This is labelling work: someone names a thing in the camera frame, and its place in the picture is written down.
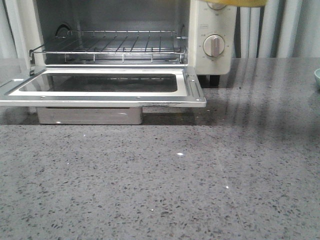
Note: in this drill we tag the glass oven door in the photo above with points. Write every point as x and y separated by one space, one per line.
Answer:
88 86

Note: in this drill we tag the striped yellow bread roll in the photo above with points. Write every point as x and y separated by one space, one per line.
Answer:
240 3

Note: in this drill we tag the white Toshiba toaster oven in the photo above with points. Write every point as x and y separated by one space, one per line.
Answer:
196 21

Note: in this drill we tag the lower beige oven knob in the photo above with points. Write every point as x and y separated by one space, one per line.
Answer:
213 45

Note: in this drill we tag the beige oven knob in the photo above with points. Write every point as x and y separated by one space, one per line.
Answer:
216 6
213 45

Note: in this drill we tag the upper beige oven knob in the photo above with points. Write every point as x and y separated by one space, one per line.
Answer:
216 6

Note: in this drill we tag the metal wire oven rack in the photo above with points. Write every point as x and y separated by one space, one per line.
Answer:
122 46

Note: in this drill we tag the silver oven door handle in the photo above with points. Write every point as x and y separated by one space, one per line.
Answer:
90 115

